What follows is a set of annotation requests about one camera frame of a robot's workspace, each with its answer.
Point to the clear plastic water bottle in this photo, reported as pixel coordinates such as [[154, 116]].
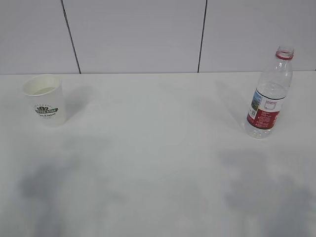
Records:
[[270, 93]]

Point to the white paper cup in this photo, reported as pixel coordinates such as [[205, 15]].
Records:
[[45, 95]]

